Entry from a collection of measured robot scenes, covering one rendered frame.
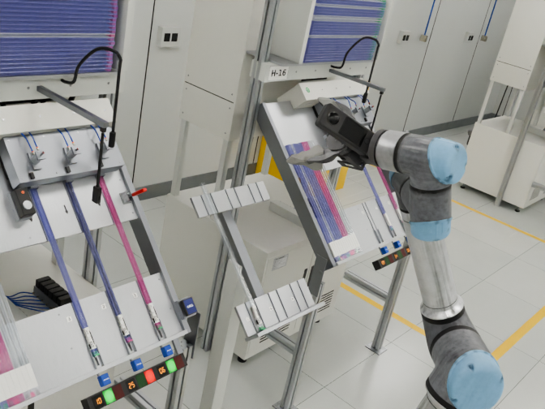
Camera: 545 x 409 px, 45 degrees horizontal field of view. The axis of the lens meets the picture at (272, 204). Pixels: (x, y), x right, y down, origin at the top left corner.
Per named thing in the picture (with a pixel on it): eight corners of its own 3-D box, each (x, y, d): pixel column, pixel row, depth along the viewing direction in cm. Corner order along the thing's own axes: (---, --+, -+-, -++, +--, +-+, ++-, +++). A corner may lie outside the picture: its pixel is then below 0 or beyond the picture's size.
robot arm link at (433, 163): (447, 196, 113) (447, 149, 109) (392, 183, 120) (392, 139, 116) (469, 180, 118) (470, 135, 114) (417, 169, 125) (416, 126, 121)
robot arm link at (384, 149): (388, 161, 117) (405, 122, 119) (366, 157, 120) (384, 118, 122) (404, 179, 123) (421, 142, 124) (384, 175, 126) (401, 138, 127)
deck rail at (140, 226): (179, 335, 203) (190, 331, 199) (174, 337, 202) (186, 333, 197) (97, 127, 210) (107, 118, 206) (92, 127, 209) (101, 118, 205)
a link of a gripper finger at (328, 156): (310, 170, 130) (349, 154, 126) (306, 166, 129) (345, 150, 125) (307, 151, 133) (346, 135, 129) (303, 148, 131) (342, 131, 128)
